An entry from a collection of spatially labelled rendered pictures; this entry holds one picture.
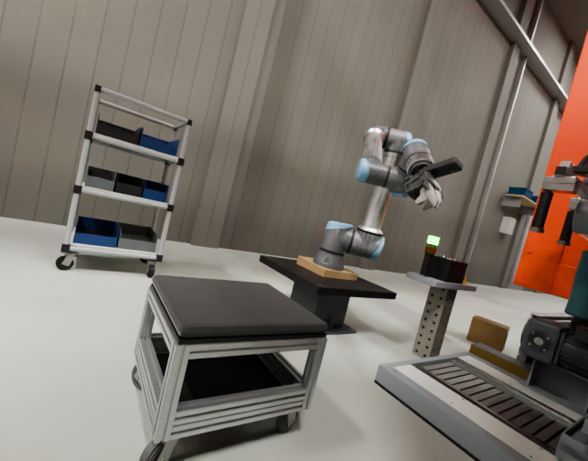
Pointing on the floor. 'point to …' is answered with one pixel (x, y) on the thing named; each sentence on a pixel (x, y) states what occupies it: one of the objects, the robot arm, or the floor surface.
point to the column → (433, 322)
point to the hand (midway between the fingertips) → (436, 203)
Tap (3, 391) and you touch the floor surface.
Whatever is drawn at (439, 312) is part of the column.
